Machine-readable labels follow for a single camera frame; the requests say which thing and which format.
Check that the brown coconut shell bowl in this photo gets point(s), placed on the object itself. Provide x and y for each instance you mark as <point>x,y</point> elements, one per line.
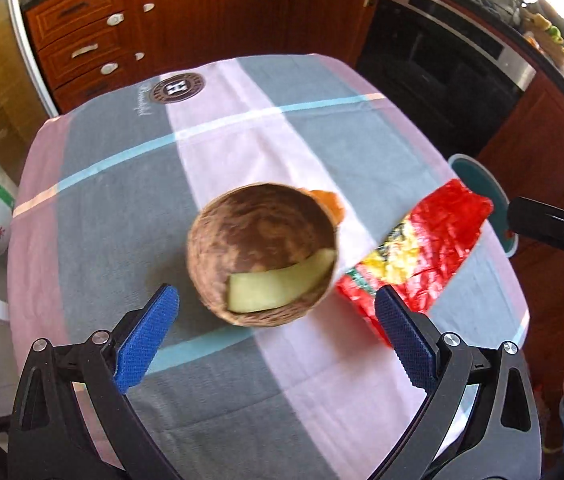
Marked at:
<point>242,230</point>

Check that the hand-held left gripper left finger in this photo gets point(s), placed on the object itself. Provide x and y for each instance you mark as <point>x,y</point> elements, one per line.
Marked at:
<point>144,340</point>

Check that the green fruit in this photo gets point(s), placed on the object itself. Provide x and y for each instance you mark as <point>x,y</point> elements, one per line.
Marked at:
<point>557,35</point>

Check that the narrow wooden cabinet door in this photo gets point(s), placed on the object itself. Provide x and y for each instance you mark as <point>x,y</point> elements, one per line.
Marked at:
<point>332,15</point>

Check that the striped grey pink tablecloth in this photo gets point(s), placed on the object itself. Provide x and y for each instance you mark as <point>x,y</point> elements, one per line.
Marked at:
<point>272,150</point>

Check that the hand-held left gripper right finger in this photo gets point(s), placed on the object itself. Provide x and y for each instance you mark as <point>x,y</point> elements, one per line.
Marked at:
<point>407,340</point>

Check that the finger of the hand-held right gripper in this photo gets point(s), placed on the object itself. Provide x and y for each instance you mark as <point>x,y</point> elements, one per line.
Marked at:
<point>552,225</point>

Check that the yellow fruit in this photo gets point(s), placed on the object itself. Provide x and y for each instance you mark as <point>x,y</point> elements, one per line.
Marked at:
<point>542,21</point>

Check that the wooden sink cabinet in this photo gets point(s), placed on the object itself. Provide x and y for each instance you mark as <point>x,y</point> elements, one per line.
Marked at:
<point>537,150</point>

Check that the black built-in oven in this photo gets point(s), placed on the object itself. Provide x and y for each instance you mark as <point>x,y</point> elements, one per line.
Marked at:
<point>437,70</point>

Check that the wooden drawer cabinet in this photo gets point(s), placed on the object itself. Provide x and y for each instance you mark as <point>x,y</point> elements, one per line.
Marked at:
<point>82,35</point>

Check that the red snack bag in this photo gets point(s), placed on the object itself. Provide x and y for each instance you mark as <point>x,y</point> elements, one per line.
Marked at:
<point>437,240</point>

